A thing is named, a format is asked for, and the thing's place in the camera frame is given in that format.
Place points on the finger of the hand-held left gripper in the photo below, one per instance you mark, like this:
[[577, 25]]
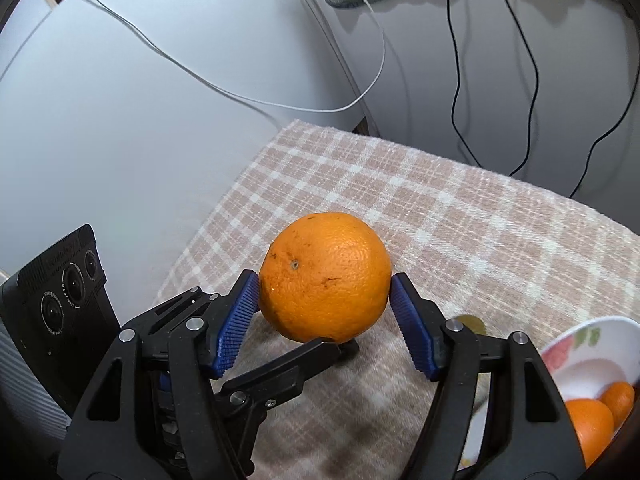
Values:
[[175, 305], [295, 367]]

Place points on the white floral bowl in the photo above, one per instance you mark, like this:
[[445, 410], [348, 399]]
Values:
[[585, 365]]

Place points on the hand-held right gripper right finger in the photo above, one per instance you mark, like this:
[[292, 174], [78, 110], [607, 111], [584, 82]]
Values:
[[415, 327]]

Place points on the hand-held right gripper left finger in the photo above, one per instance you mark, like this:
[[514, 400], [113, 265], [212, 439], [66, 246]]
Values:
[[237, 322]]

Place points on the smooth orange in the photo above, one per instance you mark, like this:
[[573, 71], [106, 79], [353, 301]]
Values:
[[590, 430]]

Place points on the beige plaid cloth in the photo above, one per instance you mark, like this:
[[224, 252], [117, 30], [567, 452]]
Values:
[[425, 200]]

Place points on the green grape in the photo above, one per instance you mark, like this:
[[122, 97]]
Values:
[[474, 322]]

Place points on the speckled orange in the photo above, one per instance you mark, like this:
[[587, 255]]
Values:
[[325, 280]]

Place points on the small tangerine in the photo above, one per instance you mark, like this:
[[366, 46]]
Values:
[[620, 401]]

